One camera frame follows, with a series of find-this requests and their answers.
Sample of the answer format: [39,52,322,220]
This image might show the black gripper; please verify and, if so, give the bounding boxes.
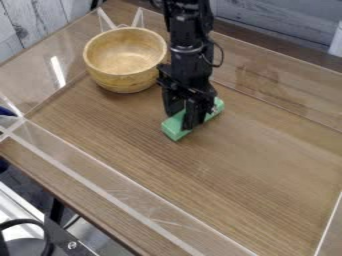
[155,46,218,131]

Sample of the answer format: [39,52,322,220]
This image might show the green rectangular block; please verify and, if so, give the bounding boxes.
[160,98,224,141]

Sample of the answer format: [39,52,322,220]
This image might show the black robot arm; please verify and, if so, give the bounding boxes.
[157,0,224,130]

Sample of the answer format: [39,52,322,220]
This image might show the brown wooden bowl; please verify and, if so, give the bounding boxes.
[83,27,167,94]

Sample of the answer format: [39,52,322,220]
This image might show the clear acrylic tray walls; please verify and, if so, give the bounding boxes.
[0,1,342,256]

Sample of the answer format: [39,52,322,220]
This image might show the white object at right edge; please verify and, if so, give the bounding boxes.
[328,20,342,57]

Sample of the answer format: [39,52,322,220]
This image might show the blue object at left edge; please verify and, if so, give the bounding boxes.
[0,106,17,117]

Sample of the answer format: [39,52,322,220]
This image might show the black table leg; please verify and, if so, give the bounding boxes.
[49,199,65,224]

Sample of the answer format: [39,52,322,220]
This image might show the metal bracket with screw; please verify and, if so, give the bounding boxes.
[44,219,99,256]

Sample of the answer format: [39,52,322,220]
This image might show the black cable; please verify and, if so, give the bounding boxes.
[0,218,55,256]

